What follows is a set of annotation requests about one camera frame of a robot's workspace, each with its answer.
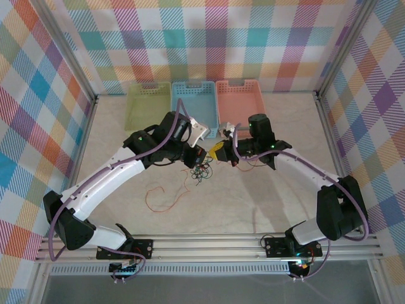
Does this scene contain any gripper thin black wire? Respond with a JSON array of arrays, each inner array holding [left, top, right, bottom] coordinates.
[[148, 157, 178, 167], [239, 153, 268, 173]]

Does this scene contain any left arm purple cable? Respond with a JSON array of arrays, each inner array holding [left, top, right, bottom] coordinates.
[[49, 98, 193, 283]]

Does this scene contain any thin black cable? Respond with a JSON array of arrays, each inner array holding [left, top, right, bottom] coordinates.
[[189, 163, 211, 188]]

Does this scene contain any thin red cable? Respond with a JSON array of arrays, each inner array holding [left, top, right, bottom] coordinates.
[[144, 167, 191, 213]]

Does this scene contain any green plastic basket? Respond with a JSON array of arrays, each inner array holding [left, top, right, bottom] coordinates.
[[124, 81, 172, 134]]

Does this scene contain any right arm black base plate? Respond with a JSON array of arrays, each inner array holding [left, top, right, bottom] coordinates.
[[264, 236, 323, 258]]

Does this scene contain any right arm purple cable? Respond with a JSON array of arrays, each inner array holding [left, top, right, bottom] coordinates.
[[232, 125, 370, 281]]

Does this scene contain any grey slotted cable duct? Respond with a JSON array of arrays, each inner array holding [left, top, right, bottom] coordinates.
[[50, 264, 292, 276]]

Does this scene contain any aluminium mounting rail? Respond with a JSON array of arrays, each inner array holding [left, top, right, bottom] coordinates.
[[34, 233, 383, 262]]

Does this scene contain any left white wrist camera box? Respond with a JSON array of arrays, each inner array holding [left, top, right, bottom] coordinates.
[[186, 116, 212, 149]]

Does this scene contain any right gripper thin black wire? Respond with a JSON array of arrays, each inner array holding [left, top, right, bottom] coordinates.
[[239, 153, 268, 173]]

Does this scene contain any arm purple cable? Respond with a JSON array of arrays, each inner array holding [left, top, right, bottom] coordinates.
[[49, 98, 193, 283], [232, 125, 370, 281]]

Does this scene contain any pink plastic basket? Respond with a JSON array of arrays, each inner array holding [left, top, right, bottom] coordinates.
[[215, 79, 267, 138]]

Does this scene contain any aluminium frame post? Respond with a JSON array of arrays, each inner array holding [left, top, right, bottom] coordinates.
[[30, 0, 99, 102], [315, 0, 380, 99]]

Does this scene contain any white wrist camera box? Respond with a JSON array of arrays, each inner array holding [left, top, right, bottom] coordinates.
[[219, 121, 239, 141], [186, 116, 212, 149]]

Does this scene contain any aluminium frame leg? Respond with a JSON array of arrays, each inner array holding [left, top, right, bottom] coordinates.
[[368, 259, 395, 304], [27, 261, 53, 304]]

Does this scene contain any left gripper thin black wire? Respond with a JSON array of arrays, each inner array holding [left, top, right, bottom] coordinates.
[[148, 157, 178, 167]]

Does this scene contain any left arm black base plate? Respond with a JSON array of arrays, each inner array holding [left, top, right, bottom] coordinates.
[[96, 239, 154, 260]]

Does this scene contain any blue plastic basket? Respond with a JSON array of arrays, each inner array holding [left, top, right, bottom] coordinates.
[[170, 80, 220, 140]]

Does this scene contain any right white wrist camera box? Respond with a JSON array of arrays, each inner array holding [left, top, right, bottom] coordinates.
[[219, 121, 239, 141]]

